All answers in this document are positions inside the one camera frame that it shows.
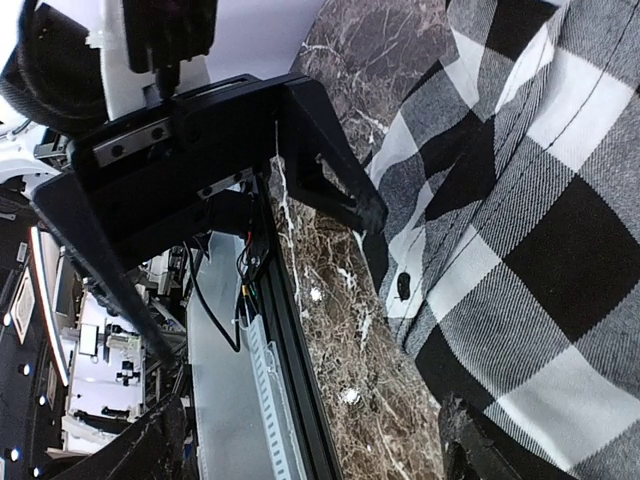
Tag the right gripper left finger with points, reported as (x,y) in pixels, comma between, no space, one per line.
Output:
(150,448)

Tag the black front rail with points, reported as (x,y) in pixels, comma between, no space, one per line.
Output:
(307,424)

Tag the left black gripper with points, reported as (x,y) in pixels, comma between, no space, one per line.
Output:
(152,179)

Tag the black white checkered shirt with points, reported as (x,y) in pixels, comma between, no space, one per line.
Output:
(508,267)

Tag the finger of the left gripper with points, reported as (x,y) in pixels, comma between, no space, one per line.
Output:
(321,170)

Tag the white slotted cable duct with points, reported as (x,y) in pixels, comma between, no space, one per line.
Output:
(274,406)

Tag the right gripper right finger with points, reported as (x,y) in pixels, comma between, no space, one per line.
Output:
(473,447)

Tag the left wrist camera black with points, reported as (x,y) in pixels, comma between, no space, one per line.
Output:
(66,77)

